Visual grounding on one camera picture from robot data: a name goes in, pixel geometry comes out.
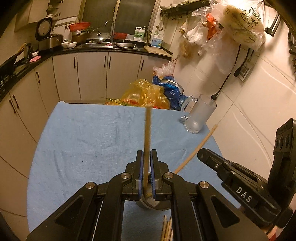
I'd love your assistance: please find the glass pot lid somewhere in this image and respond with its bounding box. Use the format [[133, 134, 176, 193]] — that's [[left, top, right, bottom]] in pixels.
[[89, 27, 110, 42]]

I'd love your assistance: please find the hanging bag of flatbread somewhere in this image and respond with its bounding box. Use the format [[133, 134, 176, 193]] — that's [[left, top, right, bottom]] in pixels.
[[209, 1, 265, 51]]

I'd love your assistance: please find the green label detergent jug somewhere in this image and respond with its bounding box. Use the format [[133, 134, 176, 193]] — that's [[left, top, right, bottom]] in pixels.
[[133, 27, 145, 41]]

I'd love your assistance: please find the pink cloth on counter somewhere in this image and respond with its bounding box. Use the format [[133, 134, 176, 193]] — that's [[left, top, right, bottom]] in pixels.
[[29, 55, 41, 63]]

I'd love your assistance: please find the blue towel table mat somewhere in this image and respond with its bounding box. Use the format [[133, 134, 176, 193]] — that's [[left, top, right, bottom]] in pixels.
[[27, 101, 240, 240]]

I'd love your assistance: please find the blue label detergent bottle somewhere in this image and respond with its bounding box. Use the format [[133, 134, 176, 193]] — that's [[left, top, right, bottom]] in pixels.
[[151, 31, 164, 48]]

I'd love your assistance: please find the red basin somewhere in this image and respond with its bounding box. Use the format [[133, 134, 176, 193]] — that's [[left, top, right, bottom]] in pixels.
[[69, 22, 91, 32]]

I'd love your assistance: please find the black wok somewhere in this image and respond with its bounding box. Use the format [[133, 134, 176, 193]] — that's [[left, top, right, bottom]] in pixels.
[[0, 43, 26, 81]]

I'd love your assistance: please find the rice cooker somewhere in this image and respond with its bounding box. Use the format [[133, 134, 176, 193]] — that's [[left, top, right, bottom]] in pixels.
[[35, 18, 63, 52]]

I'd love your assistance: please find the person's right hand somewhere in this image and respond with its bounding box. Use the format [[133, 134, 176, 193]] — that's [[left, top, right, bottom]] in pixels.
[[266, 226, 278, 241]]

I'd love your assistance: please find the wooden chopstick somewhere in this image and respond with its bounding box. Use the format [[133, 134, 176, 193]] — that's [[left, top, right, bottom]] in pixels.
[[160, 215, 167, 241], [143, 107, 152, 194], [164, 220, 171, 241], [166, 217, 172, 241], [174, 124, 218, 174]]

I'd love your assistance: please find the wall utensil rack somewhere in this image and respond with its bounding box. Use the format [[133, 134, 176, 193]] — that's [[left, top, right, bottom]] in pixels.
[[160, 1, 210, 17]]

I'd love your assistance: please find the wooden chopstick on mat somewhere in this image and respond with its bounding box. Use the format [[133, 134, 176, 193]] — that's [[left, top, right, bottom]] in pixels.
[[160, 215, 167, 241], [164, 220, 171, 241], [166, 217, 172, 241]]

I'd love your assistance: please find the black utensil holder cup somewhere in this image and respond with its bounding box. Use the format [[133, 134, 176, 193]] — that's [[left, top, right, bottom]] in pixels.
[[136, 173, 171, 211]]

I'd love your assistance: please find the frosted glass mug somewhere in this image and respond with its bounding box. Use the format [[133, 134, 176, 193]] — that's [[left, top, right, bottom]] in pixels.
[[180, 94, 217, 134]]

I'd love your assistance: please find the blue plastic bag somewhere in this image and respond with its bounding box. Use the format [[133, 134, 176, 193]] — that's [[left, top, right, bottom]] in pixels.
[[152, 75, 188, 110]]

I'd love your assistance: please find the kitchen faucet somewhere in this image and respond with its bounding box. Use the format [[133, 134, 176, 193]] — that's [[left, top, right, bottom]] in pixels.
[[104, 20, 115, 44]]

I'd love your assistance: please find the yellow plastic bag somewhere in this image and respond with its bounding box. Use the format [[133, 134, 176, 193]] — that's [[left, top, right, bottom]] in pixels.
[[105, 79, 170, 109]]

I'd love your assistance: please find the black power cable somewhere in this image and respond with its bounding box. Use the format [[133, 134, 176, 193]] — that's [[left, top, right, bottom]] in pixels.
[[211, 44, 242, 100]]

